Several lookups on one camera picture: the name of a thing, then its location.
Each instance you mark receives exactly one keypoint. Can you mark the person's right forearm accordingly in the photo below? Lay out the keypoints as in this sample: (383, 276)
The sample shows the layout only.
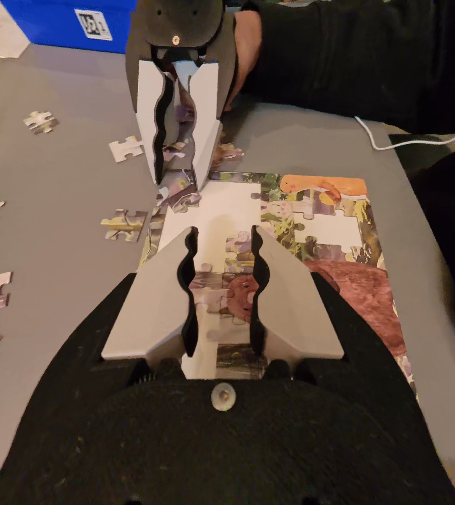
(247, 51)

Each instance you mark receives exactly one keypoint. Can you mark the grey striped jigsaw piece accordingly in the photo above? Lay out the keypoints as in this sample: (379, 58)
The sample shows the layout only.
(41, 121)

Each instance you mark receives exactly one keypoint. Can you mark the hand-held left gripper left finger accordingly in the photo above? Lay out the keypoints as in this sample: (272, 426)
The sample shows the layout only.
(148, 315)

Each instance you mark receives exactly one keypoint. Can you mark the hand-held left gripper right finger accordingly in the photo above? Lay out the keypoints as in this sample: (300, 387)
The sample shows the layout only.
(294, 315)

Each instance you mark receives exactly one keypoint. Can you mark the blue plastic bin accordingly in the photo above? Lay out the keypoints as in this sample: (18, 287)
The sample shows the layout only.
(46, 23)

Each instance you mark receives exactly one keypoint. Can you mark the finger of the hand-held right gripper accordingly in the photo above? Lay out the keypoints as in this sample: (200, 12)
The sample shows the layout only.
(207, 118)
(148, 110)

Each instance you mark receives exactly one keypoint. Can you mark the purple yellow jigsaw piece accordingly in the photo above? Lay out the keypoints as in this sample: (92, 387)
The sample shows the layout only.
(180, 195)

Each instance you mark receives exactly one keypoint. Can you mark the partly assembled jigsaw puzzle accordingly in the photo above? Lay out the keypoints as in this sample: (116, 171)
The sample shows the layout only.
(349, 292)

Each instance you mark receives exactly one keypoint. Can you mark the purple orange jigsaw piece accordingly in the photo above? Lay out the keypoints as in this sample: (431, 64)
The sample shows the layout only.
(227, 152)

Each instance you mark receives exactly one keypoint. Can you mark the purple white jigsaw piece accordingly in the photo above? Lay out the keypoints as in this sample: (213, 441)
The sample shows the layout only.
(174, 150)

